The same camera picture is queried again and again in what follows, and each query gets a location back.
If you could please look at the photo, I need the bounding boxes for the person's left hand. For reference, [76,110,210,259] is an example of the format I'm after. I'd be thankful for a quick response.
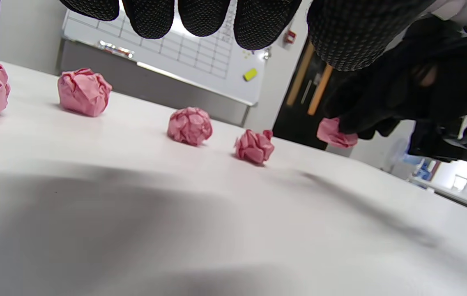
[59,0,437,72]

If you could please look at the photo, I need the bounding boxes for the person's right hand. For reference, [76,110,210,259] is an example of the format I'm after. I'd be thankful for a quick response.
[323,16,467,140]

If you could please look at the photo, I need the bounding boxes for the pink paper ball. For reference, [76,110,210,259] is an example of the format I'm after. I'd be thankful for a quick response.
[317,117,359,148]

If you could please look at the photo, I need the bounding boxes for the group of pink papers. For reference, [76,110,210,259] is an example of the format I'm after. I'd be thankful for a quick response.
[0,47,276,166]

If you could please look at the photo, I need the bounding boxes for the black double door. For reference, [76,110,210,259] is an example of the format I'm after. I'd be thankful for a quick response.
[272,39,365,150]

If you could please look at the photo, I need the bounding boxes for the white rolling whiteboard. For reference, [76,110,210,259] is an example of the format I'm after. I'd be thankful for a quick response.
[58,7,267,127]

